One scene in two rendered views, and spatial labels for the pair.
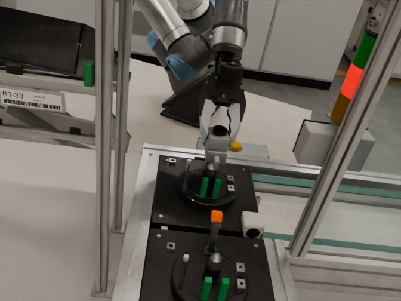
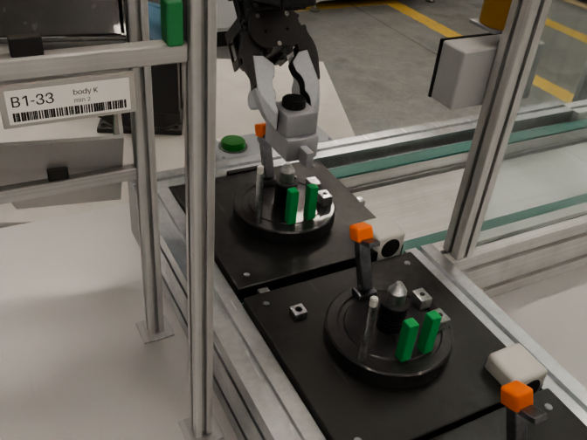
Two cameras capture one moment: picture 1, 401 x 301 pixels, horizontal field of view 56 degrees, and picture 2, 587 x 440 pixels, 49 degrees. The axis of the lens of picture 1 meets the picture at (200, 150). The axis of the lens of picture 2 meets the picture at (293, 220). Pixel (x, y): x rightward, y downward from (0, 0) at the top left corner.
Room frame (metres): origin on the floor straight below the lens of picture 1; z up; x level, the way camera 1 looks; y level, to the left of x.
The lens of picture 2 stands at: (0.02, 0.25, 1.48)
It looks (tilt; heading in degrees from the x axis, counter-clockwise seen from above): 35 degrees down; 336
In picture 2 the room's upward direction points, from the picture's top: 6 degrees clockwise
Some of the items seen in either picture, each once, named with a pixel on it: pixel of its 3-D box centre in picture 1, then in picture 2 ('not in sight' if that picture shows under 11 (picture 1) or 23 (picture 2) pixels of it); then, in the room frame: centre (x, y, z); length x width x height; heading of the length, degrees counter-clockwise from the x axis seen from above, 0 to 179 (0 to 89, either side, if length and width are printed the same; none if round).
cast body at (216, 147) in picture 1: (217, 144); (295, 127); (0.68, -0.03, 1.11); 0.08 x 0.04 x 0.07; 6
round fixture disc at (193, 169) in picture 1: (207, 187); (284, 208); (0.69, -0.03, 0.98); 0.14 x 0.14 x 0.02
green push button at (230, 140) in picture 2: not in sight; (232, 145); (0.90, -0.02, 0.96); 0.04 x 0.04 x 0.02
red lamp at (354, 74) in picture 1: (361, 81); not in sight; (0.59, -0.23, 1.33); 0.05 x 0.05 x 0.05
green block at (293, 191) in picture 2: (203, 187); (291, 206); (0.64, -0.02, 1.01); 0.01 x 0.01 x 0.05; 6
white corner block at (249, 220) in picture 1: (251, 225); (381, 238); (0.60, -0.14, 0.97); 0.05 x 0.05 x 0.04; 6
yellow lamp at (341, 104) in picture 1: (349, 108); (507, 1); (0.59, -0.23, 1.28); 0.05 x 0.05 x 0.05
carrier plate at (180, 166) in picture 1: (206, 193); (283, 219); (0.69, -0.03, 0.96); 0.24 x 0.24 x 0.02; 6
